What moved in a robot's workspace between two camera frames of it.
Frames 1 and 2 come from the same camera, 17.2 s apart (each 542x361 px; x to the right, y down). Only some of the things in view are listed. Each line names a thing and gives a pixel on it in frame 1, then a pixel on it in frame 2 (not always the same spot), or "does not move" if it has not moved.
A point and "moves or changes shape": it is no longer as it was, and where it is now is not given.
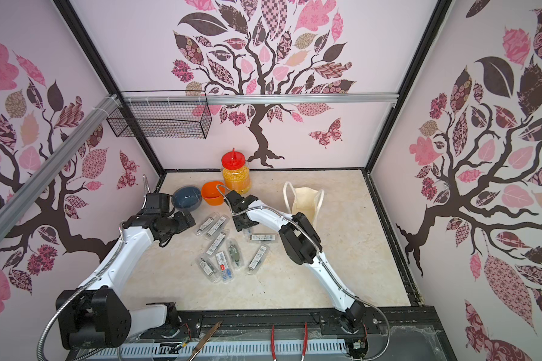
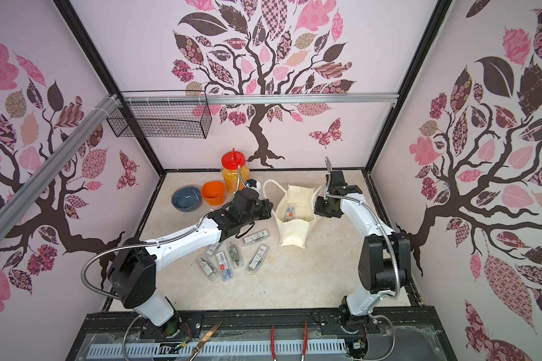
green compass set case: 235,254 does not move
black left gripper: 184,224 to 266,207
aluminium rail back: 187,98 does not move
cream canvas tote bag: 306,201 moves or changes shape
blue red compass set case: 227,272 does not move
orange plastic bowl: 213,192 does not move
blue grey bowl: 187,198 does not move
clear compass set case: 263,238 moves or changes shape
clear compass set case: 258,259 does not move
